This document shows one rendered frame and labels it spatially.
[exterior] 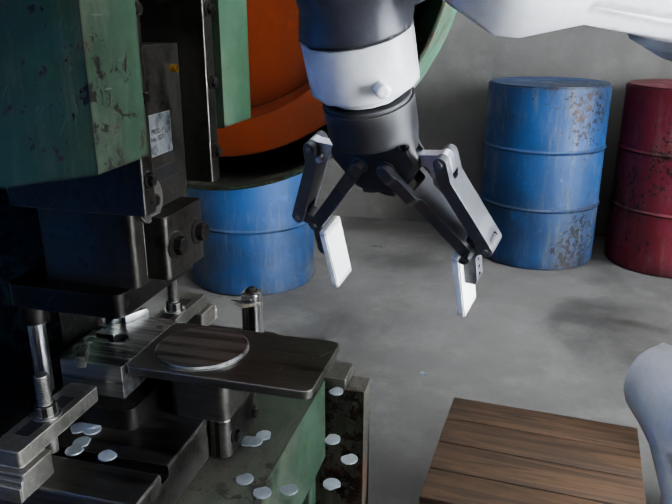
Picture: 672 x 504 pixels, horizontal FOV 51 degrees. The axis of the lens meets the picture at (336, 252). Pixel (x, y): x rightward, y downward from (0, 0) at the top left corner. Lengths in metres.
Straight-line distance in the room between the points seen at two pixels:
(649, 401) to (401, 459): 1.28
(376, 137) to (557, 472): 1.06
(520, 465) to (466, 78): 2.90
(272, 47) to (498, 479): 0.91
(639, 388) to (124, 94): 0.66
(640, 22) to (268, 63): 0.78
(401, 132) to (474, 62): 3.54
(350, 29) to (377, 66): 0.03
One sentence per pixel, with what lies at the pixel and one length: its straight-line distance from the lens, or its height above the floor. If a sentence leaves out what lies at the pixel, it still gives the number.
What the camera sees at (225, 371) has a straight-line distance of 0.91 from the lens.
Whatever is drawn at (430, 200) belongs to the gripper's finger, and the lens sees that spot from 0.60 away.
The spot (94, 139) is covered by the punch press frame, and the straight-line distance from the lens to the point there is 0.71.
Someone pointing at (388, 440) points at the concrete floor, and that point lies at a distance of 2.17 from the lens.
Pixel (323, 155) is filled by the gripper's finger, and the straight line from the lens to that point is 0.63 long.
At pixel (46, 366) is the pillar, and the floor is 0.77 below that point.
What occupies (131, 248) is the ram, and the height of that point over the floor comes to 0.94.
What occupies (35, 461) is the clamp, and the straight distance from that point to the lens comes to 0.88.
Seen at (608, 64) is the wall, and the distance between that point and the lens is 4.10.
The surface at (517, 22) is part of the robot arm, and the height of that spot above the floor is 1.20.
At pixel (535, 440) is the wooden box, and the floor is 0.35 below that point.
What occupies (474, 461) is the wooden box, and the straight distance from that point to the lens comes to 1.50.
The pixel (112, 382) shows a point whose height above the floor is 0.76.
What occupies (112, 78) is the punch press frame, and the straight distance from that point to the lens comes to 0.73.
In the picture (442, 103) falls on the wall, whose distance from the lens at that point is 4.13.
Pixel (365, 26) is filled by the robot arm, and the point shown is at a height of 1.20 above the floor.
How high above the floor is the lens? 1.21
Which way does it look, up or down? 19 degrees down
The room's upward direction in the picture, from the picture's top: straight up
